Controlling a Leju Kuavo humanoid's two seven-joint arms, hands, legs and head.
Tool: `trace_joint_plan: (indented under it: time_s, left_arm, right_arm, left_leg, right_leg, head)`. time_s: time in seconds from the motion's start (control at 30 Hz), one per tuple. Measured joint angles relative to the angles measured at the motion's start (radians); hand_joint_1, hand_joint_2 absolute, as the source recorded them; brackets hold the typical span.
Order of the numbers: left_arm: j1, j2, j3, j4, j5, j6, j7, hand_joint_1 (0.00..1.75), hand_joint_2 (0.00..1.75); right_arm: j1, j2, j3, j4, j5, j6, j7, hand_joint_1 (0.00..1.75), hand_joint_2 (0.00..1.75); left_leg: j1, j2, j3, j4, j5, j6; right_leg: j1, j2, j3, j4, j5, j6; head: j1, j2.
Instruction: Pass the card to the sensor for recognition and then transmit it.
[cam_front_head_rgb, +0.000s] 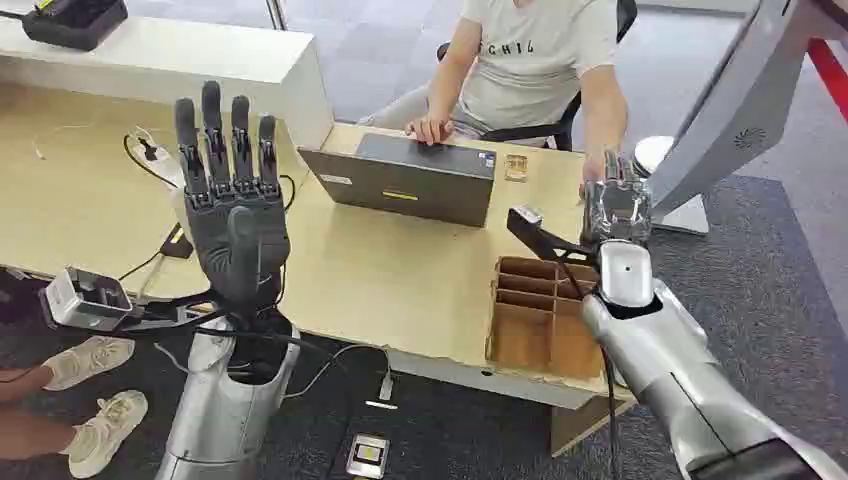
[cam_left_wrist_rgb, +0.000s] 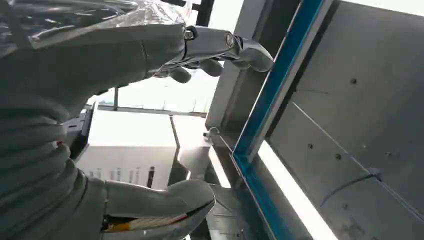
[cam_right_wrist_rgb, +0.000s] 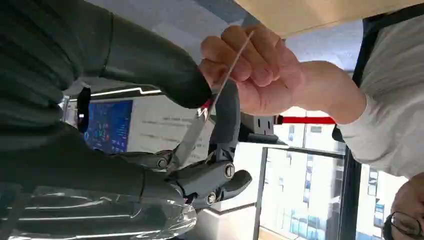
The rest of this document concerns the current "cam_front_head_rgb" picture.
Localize person's hand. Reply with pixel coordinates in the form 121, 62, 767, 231
404, 111, 456, 146
579, 150, 607, 201

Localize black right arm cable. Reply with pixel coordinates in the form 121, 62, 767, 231
555, 256, 623, 480

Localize person at desk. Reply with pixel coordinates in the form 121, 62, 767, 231
359, 0, 631, 201

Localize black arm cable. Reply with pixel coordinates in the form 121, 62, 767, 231
125, 291, 356, 480
555, 256, 623, 480

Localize person's left hand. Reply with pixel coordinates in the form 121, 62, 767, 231
579, 150, 607, 201

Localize wooden card box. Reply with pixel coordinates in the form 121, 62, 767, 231
485, 255, 608, 381

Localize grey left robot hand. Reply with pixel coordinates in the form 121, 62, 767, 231
174, 80, 292, 318

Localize black power strip cable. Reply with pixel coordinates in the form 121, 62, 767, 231
121, 133, 181, 191

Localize white cable with plug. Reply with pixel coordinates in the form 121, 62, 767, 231
283, 343, 396, 403

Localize black charger box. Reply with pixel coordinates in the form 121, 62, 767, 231
21, 0, 130, 53

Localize red bar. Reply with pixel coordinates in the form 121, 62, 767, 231
806, 37, 848, 125

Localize white desk riser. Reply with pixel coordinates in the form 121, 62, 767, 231
0, 14, 337, 151

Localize beige sneaker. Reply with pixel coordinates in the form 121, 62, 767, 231
64, 389, 150, 480
41, 335, 136, 393

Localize dark grey laptop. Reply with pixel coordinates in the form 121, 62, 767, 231
297, 132, 499, 229

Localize person's right hand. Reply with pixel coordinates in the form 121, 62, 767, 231
404, 111, 456, 146

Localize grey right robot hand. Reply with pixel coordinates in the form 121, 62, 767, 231
580, 151, 655, 248

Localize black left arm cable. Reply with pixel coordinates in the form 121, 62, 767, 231
125, 291, 356, 480

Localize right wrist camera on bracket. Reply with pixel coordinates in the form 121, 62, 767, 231
506, 204, 601, 268

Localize white power strip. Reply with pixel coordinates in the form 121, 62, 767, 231
127, 127, 187, 191

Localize black office chair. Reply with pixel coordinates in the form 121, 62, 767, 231
435, 0, 639, 152

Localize standing person's legs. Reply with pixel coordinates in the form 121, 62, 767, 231
0, 364, 77, 462

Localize small silver device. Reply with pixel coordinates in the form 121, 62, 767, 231
345, 433, 391, 480

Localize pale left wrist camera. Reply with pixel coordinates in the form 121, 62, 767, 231
38, 266, 136, 333

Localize black power adapter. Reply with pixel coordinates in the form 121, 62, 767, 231
159, 230, 195, 261

